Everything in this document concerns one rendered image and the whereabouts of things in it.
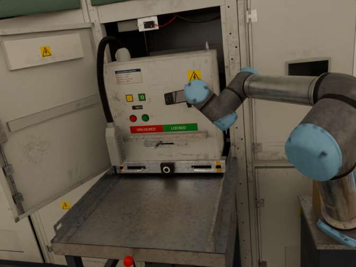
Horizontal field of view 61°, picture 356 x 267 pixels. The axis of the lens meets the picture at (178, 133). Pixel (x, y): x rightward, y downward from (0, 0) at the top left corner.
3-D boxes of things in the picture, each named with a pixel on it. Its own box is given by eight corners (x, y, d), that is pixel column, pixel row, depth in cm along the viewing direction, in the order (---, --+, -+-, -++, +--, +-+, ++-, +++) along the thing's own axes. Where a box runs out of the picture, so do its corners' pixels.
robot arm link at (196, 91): (198, 110, 92) (178, 91, 92) (197, 110, 103) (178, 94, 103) (216, 91, 92) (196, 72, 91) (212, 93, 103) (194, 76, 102)
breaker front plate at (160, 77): (219, 163, 135) (209, 54, 119) (120, 165, 147) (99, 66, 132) (219, 162, 136) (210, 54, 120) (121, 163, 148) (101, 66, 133)
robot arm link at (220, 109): (249, 106, 96) (224, 82, 95) (227, 131, 93) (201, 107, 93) (240, 110, 103) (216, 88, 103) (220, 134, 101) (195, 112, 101)
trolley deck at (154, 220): (227, 268, 92) (225, 252, 90) (54, 254, 109) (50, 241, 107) (238, 168, 154) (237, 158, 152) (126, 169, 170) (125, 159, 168)
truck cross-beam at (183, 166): (226, 172, 135) (225, 160, 133) (116, 173, 149) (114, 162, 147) (227, 167, 140) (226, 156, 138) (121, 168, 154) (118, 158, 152)
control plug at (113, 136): (121, 166, 135) (113, 129, 130) (111, 166, 137) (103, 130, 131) (127, 158, 142) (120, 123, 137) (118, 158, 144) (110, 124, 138)
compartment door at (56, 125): (7, 219, 126) (-60, 35, 102) (115, 158, 174) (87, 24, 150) (16, 223, 122) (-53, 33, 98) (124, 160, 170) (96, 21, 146)
